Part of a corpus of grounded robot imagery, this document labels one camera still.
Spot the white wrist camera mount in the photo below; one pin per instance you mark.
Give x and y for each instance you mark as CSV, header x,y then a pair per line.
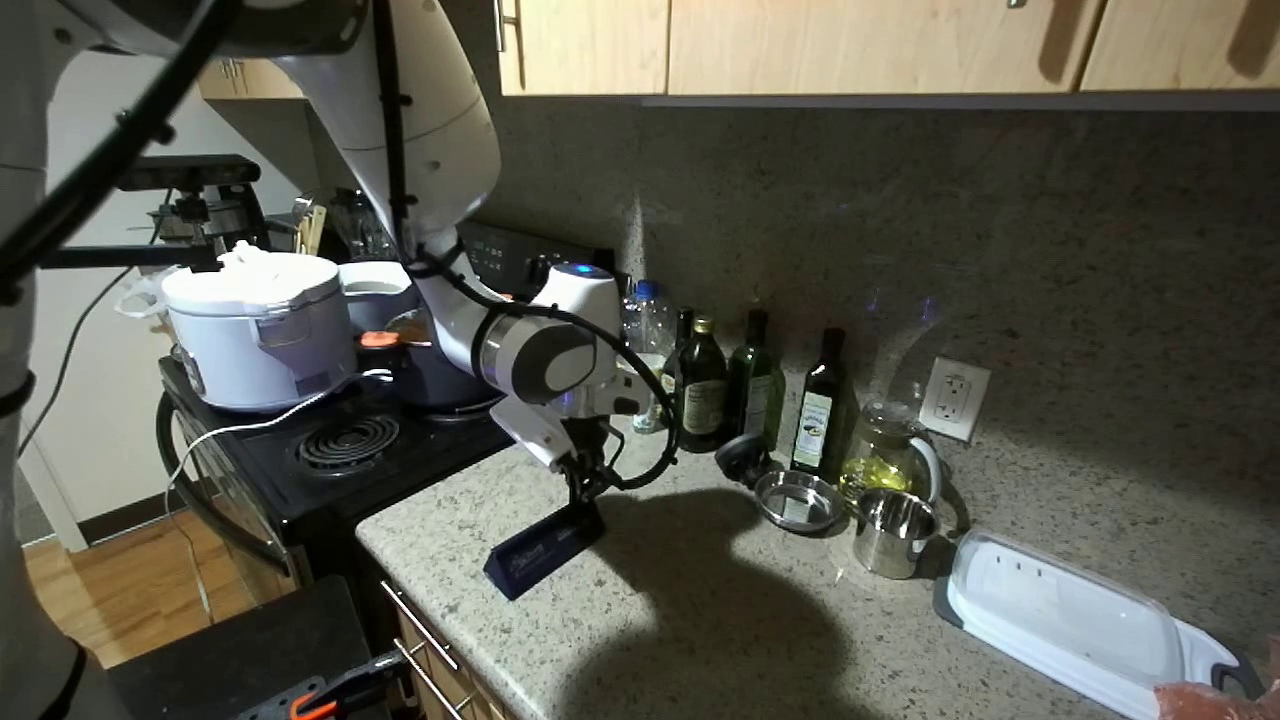
x,y
524,424

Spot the orange black clamp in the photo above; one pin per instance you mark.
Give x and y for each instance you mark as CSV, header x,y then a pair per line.
x,y
334,692

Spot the steel bowl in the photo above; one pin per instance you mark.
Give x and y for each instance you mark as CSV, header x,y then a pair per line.
x,y
797,500

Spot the white rice cooker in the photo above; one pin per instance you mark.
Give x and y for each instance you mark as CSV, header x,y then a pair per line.
x,y
254,333

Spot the wooden upper cabinet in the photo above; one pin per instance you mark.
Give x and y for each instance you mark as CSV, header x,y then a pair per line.
x,y
865,43

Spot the dark bottle white label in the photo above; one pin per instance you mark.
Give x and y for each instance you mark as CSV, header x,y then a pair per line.
x,y
818,415

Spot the green wine bottle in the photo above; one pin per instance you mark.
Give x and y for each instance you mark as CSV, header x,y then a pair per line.
x,y
759,395

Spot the olive oil bottle gold cap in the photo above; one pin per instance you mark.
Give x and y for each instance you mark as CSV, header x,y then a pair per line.
x,y
702,395

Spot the white plastic tray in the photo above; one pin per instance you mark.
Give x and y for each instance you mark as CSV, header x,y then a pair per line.
x,y
1065,623

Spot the wooden lower cabinet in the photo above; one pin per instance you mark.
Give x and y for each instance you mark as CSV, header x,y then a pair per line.
x,y
446,665

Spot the blue glasses case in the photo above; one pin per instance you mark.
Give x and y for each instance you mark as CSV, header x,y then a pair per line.
x,y
543,552

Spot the steel cup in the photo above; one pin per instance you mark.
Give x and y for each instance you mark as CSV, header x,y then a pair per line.
x,y
890,536

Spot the glass oil cruet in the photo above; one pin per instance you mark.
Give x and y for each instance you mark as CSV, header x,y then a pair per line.
x,y
885,461

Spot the wooden cabinet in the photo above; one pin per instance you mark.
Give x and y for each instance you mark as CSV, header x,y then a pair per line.
x,y
865,43
446,665

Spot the black camera on stand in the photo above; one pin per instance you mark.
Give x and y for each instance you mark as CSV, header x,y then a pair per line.
x,y
174,170

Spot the white wall outlet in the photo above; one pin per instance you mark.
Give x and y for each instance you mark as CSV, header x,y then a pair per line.
x,y
953,396

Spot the black stove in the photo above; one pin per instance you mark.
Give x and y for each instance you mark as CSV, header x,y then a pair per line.
x,y
334,483

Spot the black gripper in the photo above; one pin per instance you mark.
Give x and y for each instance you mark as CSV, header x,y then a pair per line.
x,y
584,444

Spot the black robot cart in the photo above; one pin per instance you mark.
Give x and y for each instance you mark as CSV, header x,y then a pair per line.
x,y
226,654

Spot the plastic oil bottle blue cap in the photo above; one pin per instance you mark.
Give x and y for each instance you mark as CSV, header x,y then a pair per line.
x,y
649,325

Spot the white bowl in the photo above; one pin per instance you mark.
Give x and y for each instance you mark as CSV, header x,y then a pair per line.
x,y
383,284

